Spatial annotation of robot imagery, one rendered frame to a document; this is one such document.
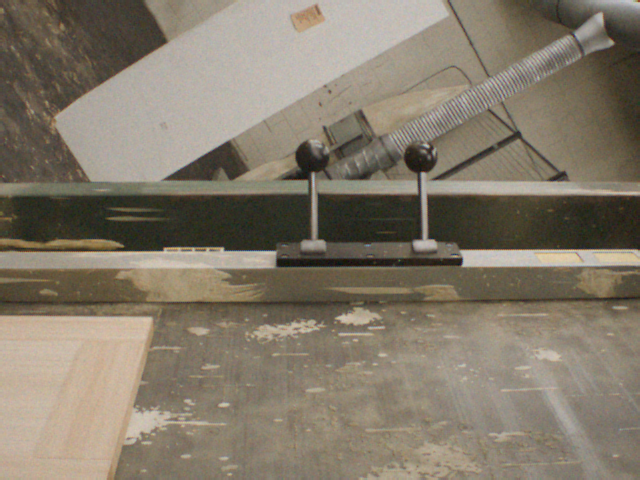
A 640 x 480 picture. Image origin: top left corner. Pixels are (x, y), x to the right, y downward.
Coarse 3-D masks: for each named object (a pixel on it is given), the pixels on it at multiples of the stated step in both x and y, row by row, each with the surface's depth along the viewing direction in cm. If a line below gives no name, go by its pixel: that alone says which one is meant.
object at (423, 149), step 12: (420, 144) 99; (408, 156) 99; (420, 156) 99; (432, 156) 99; (408, 168) 100; (420, 168) 99; (432, 168) 100; (420, 180) 100; (420, 192) 99; (420, 204) 99; (420, 216) 99; (420, 228) 99; (420, 240) 98; (432, 240) 98; (420, 252) 98; (432, 252) 98
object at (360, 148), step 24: (408, 96) 677; (432, 96) 674; (360, 120) 674; (384, 120) 668; (408, 120) 669; (336, 144) 666; (360, 144) 669; (384, 144) 646; (264, 168) 690; (288, 168) 688; (336, 168) 654; (360, 168) 651; (384, 168) 684
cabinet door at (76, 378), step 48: (0, 336) 84; (48, 336) 84; (96, 336) 84; (144, 336) 85; (0, 384) 76; (48, 384) 76; (96, 384) 76; (0, 432) 68; (48, 432) 68; (96, 432) 69
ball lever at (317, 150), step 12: (300, 144) 99; (312, 144) 99; (324, 144) 99; (300, 156) 99; (312, 156) 98; (324, 156) 99; (300, 168) 100; (312, 168) 99; (324, 168) 100; (312, 180) 99; (312, 192) 99; (312, 204) 99; (312, 216) 98; (312, 228) 98; (312, 240) 98; (312, 252) 97; (324, 252) 97
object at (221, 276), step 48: (0, 288) 96; (48, 288) 96; (96, 288) 96; (144, 288) 96; (192, 288) 97; (240, 288) 97; (288, 288) 97; (336, 288) 97; (384, 288) 97; (432, 288) 98; (480, 288) 98; (528, 288) 98; (576, 288) 98; (624, 288) 99
